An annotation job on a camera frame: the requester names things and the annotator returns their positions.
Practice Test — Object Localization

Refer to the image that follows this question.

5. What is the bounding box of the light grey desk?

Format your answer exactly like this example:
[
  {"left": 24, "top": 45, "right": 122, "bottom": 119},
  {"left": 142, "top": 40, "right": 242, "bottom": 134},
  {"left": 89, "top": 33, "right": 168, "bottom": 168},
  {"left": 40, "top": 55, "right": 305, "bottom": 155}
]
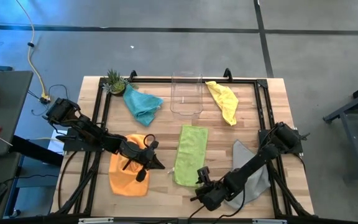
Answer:
[{"left": 0, "top": 152, "right": 24, "bottom": 220}]

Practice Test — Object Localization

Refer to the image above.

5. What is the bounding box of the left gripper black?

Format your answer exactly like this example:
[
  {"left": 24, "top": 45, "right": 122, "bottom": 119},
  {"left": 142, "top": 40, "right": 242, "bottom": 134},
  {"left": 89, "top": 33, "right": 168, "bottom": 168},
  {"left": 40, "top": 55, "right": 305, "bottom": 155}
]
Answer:
[{"left": 118, "top": 139, "right": 167, "bottom": 184}]

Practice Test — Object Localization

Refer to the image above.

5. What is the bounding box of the orange microfiber towel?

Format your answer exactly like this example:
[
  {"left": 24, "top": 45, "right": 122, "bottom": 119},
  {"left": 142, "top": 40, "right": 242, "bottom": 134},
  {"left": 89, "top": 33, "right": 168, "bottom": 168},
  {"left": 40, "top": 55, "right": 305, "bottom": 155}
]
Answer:
[{"left": 108, "top": 133, "right": 151, "bottom": 197}]

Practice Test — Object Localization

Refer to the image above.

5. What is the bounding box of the dark blue metal cart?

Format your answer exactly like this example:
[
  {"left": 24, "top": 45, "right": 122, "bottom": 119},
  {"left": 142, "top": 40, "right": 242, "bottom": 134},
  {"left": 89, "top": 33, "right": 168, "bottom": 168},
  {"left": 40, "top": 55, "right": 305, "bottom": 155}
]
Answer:
[{"left": 323, "top": 77, "right": 358, "bottom": 183}]

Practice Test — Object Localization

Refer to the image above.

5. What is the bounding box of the black left camera cable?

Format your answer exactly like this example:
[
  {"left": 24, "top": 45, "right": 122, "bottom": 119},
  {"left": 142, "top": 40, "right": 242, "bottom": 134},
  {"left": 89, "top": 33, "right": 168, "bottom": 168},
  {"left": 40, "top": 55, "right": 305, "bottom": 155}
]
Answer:
[{"left": 142, "top": 133, "right": 156, "bottom": 149}]

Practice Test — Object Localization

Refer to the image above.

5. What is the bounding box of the dark grey desk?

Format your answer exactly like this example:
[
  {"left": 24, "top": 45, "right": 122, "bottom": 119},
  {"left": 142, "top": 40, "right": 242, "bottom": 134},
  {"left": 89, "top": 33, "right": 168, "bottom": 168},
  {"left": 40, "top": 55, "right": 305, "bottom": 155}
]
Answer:
[{"left": 0, "top": 70, "right": 34, "bottom": 156}]

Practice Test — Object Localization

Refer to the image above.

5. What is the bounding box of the yellow microfiber towel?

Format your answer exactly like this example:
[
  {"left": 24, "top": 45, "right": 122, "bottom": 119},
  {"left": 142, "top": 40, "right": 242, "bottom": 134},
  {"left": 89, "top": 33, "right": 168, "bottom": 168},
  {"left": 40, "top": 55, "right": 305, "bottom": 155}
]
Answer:
[{"left": 205, "top": 80, "right": 239, "bottom": 127}]

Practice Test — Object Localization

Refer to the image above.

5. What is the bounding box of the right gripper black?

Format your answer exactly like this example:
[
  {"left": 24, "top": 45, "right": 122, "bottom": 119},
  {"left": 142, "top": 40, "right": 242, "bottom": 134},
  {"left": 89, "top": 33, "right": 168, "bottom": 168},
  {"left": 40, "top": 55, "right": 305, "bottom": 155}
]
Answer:
[{"left": 190, "top": 166, "right": 231, "bottom": 212}]

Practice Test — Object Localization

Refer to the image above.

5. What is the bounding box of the yellow power cable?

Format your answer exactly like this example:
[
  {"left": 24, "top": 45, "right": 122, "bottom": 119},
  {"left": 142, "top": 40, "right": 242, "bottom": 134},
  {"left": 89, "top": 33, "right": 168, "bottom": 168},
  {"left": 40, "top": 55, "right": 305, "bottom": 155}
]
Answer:
[{"left": 14, "top": 0, "right": 51, "bottom": 105}]

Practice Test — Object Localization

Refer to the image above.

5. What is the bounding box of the potted succulent plant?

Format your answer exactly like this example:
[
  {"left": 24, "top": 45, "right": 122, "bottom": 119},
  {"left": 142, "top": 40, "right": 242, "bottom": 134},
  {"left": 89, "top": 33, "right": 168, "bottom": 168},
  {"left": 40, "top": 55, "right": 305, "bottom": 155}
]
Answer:
[{"left": 103, "top": 68, "right": 138, "bottom": 96}]

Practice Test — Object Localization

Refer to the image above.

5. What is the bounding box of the black right camera cable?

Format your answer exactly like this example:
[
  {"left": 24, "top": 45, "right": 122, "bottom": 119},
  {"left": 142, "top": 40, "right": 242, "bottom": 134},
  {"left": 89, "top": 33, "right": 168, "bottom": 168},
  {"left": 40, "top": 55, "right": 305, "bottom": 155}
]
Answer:
[{"left": 187, "top": 188, "right": 247, "bottom": 220}]

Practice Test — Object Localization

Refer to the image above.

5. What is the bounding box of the silver metal bracket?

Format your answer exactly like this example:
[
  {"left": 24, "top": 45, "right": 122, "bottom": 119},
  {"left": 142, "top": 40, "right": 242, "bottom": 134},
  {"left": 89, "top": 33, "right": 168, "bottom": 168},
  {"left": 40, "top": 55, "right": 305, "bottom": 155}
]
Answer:
[
  {"left": 78, "top": 217, "right": 115, "bottom": 224},
  {"left": 252, "top": 218, "right": 288, "bottom": 224}
]

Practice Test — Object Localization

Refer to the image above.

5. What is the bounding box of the black camera cable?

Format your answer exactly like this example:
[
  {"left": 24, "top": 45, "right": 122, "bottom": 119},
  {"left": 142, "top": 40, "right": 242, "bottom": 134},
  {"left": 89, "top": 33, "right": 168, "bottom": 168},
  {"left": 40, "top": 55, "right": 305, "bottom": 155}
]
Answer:
[
  {"left": 142, "top": 133, "right": 156, "bottom": 149},
  {"left": 187, "top": 188, "right": 247, "bottom": 220}
]

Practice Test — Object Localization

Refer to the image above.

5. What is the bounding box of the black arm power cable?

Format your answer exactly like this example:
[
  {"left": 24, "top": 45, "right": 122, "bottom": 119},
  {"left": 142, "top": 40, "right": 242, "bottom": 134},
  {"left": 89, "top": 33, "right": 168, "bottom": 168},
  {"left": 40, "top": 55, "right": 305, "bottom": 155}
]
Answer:
[{"left": 57, "top": 151, "right": 78, "bottom": 213}]

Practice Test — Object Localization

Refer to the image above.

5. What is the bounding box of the green microfiber towel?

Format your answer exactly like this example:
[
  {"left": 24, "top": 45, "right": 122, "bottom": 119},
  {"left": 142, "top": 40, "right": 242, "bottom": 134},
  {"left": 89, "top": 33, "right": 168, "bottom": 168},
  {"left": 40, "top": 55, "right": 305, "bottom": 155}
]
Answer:
[{"left": 167, "top": 124, "right": 209, "bottom": 188}]

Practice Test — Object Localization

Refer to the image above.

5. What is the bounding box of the clear plastic bin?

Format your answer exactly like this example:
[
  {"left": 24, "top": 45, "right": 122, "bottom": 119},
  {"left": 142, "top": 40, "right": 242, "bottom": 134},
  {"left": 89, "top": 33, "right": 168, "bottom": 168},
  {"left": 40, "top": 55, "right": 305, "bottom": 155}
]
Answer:
[{"left": 170, "top": 70, "right": 204, "bottom": 116}]

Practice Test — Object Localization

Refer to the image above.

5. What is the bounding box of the teal microfiber towel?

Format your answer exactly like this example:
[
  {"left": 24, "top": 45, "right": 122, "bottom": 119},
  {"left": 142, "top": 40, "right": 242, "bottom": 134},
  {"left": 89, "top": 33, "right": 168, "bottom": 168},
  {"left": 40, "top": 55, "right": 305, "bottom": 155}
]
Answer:
[{"left": 122, "top": 83, "right": 164, "bottom": 128}]

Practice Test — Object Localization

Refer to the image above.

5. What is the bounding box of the grey microfiber towel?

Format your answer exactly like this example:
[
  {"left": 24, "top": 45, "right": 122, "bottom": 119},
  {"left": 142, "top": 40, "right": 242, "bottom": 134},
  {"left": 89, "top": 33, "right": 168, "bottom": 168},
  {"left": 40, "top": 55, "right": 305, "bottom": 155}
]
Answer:
[{"left": 224, "top": 139, "right": 272, "bottom": 210}]

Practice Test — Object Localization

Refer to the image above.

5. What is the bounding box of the black diagonal beam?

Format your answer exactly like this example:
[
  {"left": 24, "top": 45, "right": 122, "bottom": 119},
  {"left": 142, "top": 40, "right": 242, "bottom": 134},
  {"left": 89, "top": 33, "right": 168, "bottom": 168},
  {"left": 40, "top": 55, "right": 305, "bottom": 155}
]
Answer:
[{"left": 11, "top": 135, "right": 65, "bottom": 167}]

